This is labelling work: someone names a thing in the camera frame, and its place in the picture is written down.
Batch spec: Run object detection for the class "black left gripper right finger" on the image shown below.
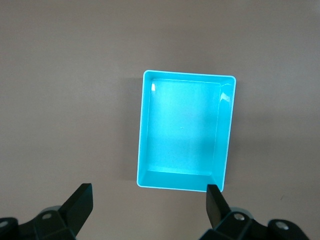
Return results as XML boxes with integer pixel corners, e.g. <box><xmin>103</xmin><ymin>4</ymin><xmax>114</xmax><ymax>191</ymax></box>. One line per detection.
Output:
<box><xmin>199</xmin><ymin>184</ymin><xmax>311</xmax><ymax>240</ymax></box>

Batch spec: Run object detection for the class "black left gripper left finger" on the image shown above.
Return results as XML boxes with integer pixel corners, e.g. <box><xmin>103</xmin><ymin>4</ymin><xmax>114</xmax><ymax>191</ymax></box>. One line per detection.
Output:
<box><xmin>0</xmin><ymin>183</ymin><xmax>95</xmax><ymax>240</ymax></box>

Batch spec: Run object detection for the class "blue plastic box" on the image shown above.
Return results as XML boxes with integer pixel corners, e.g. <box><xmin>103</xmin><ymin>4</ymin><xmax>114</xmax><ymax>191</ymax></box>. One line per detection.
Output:
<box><xmin>136</xmin><ymin>69</ymin><xmax>237</xmax><ymax>193</ymax></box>

